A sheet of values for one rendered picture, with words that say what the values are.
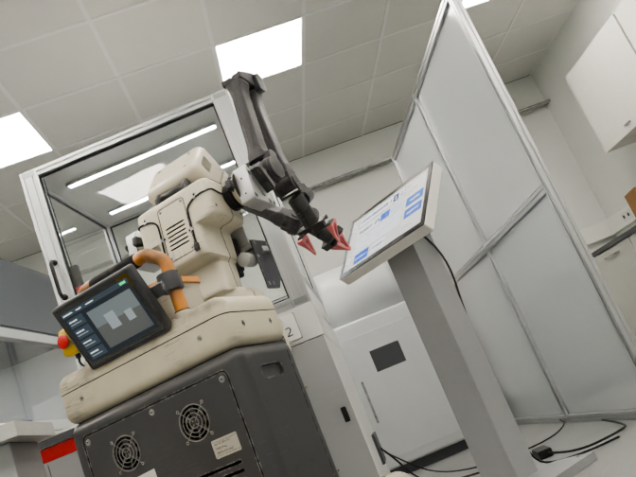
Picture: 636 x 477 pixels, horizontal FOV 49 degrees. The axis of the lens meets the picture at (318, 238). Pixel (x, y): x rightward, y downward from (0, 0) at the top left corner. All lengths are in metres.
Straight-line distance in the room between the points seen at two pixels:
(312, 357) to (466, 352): 0.64
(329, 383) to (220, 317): 1.37
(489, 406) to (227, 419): 1.28
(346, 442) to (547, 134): 4.80
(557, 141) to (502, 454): 4.85
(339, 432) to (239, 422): 1.35
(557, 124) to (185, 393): 5.94
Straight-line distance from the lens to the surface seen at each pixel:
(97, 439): 1.81
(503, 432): 2.63
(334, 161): 6.61
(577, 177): 7.04
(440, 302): 2.61
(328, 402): 2.87
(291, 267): 2.94
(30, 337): 3.69
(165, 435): 1.67
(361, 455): 2.87
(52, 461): 2.53
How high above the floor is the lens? 0.46
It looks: 14 degrees up
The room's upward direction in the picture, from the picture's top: 22 degrees counter-clockwise
